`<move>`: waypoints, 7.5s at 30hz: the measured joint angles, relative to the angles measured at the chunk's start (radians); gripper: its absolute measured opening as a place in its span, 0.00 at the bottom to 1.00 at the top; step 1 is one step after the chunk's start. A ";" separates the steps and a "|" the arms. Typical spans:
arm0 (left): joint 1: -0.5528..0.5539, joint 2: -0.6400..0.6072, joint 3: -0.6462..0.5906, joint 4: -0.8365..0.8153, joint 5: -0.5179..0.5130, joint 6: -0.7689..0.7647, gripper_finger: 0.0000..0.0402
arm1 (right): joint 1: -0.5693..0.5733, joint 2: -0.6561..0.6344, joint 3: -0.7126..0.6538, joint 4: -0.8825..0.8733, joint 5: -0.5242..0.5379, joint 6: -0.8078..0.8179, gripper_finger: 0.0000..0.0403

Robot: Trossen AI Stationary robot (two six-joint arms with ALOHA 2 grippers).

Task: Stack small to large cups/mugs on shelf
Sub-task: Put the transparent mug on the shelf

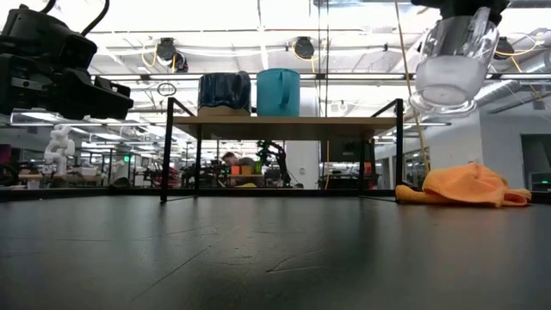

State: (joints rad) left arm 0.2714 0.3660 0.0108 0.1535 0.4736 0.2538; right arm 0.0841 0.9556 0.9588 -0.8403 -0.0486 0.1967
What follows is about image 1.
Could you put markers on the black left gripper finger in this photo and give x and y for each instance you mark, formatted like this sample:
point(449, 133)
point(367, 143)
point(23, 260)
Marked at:
point(94, 101)
point(118, 86)

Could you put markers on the wooden shelf with black legs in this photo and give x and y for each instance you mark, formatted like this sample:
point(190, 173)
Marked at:
point(280, 127)

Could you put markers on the silver ventilation duct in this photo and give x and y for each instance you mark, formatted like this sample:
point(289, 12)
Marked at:
point(516, 79)

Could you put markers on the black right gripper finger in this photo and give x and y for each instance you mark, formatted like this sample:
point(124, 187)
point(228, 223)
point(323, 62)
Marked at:
point(482, 13)

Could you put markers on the person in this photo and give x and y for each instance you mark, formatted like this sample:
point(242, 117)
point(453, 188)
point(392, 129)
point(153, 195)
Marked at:
point(237, 160)

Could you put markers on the black background robot arm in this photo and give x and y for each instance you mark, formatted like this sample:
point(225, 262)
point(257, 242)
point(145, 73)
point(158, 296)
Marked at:
point(275, 159)

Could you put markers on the light blue mug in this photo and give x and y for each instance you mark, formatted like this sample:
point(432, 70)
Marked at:
point(277, 92)

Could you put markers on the orange box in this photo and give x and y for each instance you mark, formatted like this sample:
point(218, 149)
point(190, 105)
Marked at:
point(236, 170)

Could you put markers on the black rig frame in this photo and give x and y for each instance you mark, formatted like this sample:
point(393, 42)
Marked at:
point(258, 193)

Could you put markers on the dark blue mug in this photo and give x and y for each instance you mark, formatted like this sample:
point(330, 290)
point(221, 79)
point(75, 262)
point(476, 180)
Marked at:
point(224, 92)

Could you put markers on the orange cloth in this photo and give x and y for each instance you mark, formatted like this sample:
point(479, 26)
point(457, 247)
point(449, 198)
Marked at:
point(465, 185)

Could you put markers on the white robot figure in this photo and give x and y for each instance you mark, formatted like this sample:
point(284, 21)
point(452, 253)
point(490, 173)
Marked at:
point(59, 148)

